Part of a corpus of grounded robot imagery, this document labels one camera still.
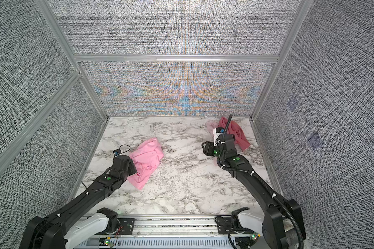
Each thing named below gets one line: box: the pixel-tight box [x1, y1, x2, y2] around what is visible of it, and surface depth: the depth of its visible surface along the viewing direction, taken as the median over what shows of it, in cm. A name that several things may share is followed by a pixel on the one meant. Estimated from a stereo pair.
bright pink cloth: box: [127, 137, 165, 191], surface depth 93 cm
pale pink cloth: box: [206, 120, 220, 137], surface depth 116 cm
